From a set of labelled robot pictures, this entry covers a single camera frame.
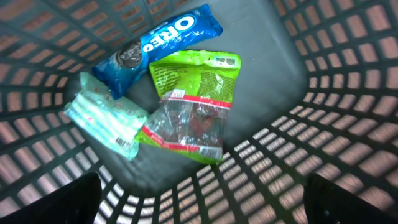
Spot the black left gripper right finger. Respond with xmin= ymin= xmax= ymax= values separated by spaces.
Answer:
xmin=303 ymin=174 xmax=397 ymax=224

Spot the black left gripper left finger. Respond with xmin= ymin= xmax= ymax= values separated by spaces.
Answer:
xmin=1 ymin=172 xmax=102 ymax=224

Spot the mint green wipes pack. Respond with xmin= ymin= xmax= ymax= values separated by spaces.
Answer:
xmin=63 ymin=72 xmax=149 ymax=160

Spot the blue Oreo cookie pack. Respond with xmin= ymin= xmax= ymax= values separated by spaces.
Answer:
xmin=92 ymin=4 xmax=223 ymax=100

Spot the green snack bag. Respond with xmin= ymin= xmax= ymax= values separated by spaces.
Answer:
xmin=135 ymin=50 xmax=241 ymax=164

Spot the dark grey plastic basket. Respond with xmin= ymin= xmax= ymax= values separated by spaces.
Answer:
xmin=1 ymin=0 xmax=397 ymax=223

